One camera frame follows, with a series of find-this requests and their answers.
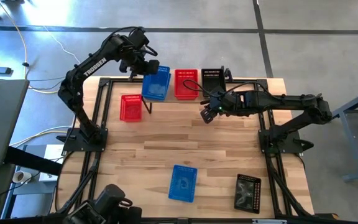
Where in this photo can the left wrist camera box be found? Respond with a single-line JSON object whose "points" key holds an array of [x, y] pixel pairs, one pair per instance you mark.
{"points": [[139, 37]]}

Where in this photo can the grey desk top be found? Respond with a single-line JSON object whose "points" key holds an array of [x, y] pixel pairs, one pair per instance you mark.
{"points": [[2, 124]]}

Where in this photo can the black mechanical device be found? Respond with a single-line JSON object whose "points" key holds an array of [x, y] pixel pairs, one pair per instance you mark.
{"points": [[110, 199]]}

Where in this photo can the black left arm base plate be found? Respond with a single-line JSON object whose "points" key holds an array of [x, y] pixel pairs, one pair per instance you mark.
{"points": [[70, 144]]}

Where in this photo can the white label strip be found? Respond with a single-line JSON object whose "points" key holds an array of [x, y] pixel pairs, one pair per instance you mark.
{"points": [[269, 221]]}

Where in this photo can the black slotted plastic basket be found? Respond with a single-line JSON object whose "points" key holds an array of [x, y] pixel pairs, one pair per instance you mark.
{"points": [[213, 82], [247, 193]]}

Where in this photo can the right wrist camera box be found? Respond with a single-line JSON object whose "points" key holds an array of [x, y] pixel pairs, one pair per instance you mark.
{"points": [[219, 102]]}

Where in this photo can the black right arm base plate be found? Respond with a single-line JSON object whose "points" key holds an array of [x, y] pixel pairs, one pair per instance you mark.
{"points": [[286, 146]]}

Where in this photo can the blue slotted plastic basket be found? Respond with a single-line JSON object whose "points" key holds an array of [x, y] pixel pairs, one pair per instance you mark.
{"points": [[182, 183], [155, 88]]}

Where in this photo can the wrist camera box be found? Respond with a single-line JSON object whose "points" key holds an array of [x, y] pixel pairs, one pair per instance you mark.
{"points": [[139, 37], [219, 102]]}

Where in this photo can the white box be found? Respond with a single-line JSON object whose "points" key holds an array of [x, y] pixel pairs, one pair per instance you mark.
{"points": [[53, 155]]}

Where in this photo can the grey metal table frame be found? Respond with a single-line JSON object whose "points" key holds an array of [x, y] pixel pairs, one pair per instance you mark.
{"points": [[351, 143]]}

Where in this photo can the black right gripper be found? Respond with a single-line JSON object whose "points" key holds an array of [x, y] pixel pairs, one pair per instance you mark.
{"points": [[236, 102]]}

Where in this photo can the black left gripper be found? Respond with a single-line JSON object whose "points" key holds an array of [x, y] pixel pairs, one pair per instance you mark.
{"points": [[134, 62]]}

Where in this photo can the red slotted plastic basket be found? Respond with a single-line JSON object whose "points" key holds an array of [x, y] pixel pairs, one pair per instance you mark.
{"points": [[185, 90], [130, 109]]}

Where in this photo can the black beam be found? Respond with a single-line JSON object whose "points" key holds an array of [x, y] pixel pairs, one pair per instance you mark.
{"points": [[33, 160]]}

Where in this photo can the black aluminium table frame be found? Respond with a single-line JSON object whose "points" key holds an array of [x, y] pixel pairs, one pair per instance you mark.
{"points": [[117, 81]]}

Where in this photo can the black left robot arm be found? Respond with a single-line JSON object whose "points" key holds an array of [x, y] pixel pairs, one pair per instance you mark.
{"points": [[95, 65]]}

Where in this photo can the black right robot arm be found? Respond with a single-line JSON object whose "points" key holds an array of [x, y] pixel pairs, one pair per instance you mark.
{"points": [[291, 101]]}

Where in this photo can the white paper cup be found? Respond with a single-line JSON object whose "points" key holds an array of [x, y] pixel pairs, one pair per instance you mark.
{"points": [[21, 176]]}

